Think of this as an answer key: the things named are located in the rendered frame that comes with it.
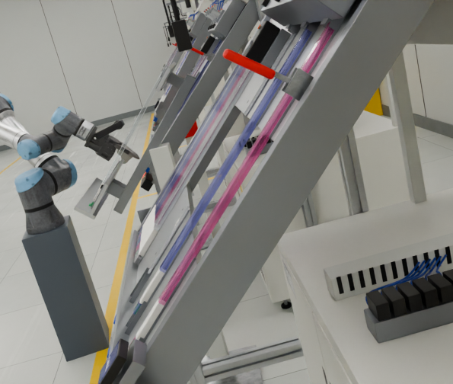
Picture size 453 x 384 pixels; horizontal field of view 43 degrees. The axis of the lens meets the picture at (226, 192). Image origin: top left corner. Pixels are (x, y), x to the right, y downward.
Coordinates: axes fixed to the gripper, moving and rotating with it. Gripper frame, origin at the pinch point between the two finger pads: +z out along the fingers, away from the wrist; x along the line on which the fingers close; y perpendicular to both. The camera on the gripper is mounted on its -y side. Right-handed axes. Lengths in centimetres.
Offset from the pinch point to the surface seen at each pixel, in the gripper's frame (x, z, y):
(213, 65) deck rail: 21, 5, -45
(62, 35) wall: -860, -177, 46
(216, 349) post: 53, 53, 33
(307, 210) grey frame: 25, 62, -20
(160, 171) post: 53, 5, -10
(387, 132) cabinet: 21, 73, -60
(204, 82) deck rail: 21.1, 5.3, -38.8
